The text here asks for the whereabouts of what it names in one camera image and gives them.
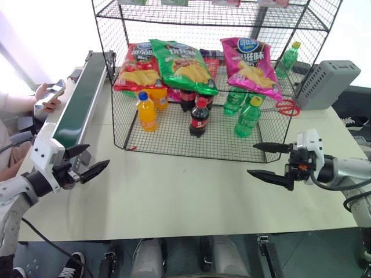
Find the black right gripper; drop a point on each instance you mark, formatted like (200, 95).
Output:
(301, 165)

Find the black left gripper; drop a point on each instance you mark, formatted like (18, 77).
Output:
(63, 173)

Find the silver smartphone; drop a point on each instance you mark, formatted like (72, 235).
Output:
(56, 89)

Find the person's forearm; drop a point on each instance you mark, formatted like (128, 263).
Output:
(17, 102)

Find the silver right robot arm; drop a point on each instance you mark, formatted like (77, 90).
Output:
(347, 171)

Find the green conveyor belt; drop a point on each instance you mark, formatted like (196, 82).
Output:
(78, 95)

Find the person's bare hand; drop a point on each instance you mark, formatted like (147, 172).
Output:
(40, 95)

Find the green soda bottle yellow cap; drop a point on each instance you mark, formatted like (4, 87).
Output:
(287, 60)
(246, 121)
(233, 101)
(249, 97)

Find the person's beige trousers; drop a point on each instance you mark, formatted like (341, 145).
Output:
(11, 156)

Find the orange soda bottle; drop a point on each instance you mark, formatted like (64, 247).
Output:
(160, 100)
(147, 116)

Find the cola bottle red cap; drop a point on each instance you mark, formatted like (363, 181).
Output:
(199, 121)
(209, 101)
(187, 101)

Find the black shoe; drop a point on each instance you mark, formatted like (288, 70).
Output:
(355, 121)

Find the grey vented control box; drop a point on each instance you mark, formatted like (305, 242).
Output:
(327, 84)

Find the magenta potato chips bag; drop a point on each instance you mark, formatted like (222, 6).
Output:
(249, 66)

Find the red potato chips bag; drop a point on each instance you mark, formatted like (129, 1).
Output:
(136, 69)

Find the black white sneaker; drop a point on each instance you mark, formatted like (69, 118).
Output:
(72, 265)
(18, 272)

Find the grey rounded shape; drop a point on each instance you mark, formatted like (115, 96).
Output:
(230, 257)
(146, 257)

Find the pink snack bag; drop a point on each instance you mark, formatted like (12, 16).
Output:
(174, 95)

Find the small red snack bag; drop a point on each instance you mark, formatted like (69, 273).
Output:
(213, 66)

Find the purple snack bag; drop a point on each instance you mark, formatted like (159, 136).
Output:
(211, 53)

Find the green potato chips bag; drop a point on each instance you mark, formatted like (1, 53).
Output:
(182, 69)

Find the pink box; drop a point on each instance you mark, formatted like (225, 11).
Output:
(226, 2)

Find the green box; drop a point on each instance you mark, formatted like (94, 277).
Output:
(174, 2)

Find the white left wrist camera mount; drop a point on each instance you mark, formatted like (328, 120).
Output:
(46, 144)

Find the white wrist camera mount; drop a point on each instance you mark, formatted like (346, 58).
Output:
(46, 144)
(313, 143)

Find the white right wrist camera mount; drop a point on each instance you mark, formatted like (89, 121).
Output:
(313, 143)

